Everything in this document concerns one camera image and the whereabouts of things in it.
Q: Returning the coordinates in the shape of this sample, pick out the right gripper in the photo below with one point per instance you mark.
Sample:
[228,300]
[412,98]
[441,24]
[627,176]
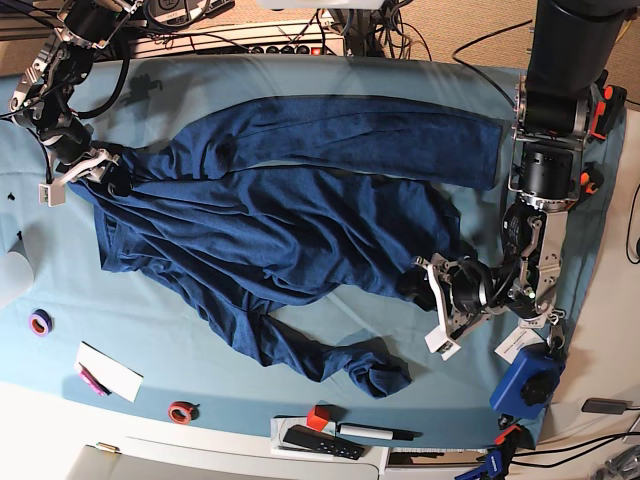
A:
[94,168]

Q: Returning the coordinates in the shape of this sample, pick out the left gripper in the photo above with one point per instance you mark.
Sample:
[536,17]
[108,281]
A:
[459,291]

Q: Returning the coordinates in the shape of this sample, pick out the dark blue t-shirt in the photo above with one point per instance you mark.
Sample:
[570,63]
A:
[277,201]

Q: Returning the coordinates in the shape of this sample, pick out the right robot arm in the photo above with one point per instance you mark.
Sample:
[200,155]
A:
[40,102]

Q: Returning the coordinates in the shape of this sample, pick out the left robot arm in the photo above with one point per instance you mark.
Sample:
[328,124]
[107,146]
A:
[563,103]

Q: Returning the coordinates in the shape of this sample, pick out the white translucent cup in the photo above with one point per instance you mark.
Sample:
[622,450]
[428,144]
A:
[16,277]

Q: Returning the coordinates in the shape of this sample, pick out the white label card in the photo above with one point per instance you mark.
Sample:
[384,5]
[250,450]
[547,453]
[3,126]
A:
[518,339]

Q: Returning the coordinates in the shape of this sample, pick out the purple tape roll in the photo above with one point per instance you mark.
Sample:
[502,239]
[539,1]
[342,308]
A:
[40,323]

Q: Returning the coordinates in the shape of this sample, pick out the blue box with knob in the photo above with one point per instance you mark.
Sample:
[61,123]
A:
[529,383]

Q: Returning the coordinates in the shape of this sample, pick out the white marker pen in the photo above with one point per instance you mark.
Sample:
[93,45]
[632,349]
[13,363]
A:
[376,433]

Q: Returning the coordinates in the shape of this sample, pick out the orange clamp bottom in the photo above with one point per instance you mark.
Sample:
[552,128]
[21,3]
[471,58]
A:
[511,434]

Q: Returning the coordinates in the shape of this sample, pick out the red cube block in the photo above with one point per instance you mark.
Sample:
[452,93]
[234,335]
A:
[318,418]

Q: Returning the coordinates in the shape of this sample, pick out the black remote control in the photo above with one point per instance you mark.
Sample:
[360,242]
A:
[302,436]

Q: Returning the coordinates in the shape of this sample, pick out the blue spring clamp bottom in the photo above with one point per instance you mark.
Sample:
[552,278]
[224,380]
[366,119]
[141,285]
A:
[495,466]

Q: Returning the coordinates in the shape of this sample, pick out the white paper card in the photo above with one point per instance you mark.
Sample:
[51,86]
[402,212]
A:
[119,379]

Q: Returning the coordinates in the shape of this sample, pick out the black phone device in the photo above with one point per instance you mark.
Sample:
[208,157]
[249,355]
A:
[604,406]

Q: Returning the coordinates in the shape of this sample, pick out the orange black utility knife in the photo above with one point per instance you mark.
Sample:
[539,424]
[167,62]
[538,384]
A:
[591,179]

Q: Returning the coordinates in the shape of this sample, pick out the red tape roll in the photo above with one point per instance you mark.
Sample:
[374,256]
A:
[182,413]

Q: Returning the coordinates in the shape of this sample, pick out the orange black clamp top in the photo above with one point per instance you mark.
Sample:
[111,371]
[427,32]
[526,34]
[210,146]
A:
[606,112]

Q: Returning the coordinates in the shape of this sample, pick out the power strip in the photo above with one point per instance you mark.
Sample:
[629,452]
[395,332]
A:
[291,37]

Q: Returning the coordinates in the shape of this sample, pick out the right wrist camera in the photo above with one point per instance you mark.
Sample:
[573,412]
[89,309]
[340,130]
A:
[51,194]

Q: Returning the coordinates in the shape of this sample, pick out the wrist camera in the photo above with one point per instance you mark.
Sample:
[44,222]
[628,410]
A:
[51,194]
[439,343]

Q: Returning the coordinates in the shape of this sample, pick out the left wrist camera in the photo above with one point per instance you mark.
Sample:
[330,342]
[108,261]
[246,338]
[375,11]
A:
[439,343]

